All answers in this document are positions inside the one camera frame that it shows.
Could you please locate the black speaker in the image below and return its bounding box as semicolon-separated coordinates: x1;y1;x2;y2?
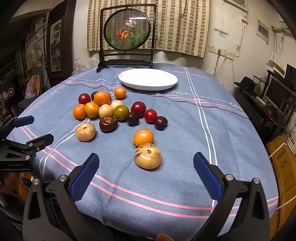
284;64;296;81

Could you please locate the large beige tomato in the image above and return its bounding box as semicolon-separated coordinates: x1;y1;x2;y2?
134;143;162;170

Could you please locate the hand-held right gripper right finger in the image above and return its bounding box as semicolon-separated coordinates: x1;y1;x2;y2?
193;152;270;241

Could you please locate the white oval plate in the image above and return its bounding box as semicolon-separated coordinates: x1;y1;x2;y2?
118;69;178;91

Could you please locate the cardboard box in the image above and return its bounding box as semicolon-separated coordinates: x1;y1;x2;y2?
266;134;296;232

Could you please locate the person's right hand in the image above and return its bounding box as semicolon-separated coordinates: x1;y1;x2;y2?
156;233;174;241

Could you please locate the small orange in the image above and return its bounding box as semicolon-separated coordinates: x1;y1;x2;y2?
114;87;127;100

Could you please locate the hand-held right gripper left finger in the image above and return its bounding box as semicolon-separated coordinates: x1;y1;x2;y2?
22;152;100;241

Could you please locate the tan mangosteen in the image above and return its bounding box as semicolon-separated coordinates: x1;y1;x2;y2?
75;123;96;142

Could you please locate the black computer desk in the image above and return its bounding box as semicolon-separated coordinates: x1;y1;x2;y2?
235;70;296;144

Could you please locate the blue striped tablecloth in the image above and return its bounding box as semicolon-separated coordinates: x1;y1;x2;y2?
7;65;279;241

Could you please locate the white bucket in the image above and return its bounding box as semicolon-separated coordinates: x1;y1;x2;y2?
287;130;296;153

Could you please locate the white framed wall picture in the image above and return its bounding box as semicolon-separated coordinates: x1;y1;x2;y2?
255;20;270;43

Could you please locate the dark wooden framed painting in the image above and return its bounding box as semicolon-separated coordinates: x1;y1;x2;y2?
45;0;77;86

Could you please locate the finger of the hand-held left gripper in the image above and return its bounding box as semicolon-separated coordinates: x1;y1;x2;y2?
6;133;55;160
0;115;35;136

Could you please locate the white wall socket row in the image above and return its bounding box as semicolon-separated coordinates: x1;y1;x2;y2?
209;45;235;61

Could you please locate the white floor fan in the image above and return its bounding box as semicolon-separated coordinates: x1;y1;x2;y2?
26;41;43;70

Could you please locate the black hat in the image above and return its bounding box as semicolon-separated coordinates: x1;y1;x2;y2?
234;76;257;93

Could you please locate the red tomato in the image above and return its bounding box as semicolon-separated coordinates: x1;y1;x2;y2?
144;109;158;123

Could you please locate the small dark red plum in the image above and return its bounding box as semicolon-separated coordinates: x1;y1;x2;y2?
78;93;91;105

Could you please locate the large red plum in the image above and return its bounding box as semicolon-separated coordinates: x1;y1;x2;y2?
130;101;147;119

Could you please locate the black computer monitor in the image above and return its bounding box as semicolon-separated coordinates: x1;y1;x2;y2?
264;76;295;112

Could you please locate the round embroidered goldfish screen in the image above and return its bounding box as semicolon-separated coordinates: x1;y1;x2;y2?
97;4;157;73

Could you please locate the pink cloth bag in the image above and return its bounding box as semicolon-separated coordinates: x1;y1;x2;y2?
25;75;41;99

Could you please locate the orange mandarin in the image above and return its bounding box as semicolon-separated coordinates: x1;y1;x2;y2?
73;104;88;120

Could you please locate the dark purple plum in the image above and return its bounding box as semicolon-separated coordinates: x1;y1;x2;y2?
154;116;168;131
126;112;140;127

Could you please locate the green-orange persimmon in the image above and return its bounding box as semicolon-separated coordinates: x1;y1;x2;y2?
113;105;130;121

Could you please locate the clear plastic bag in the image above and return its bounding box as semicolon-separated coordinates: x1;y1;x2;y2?
73;59;88;75

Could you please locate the large orange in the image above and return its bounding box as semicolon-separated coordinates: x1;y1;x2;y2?
94;91;112;106

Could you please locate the beige checked curtain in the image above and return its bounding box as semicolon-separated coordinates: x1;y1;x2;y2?
87;0;211;58

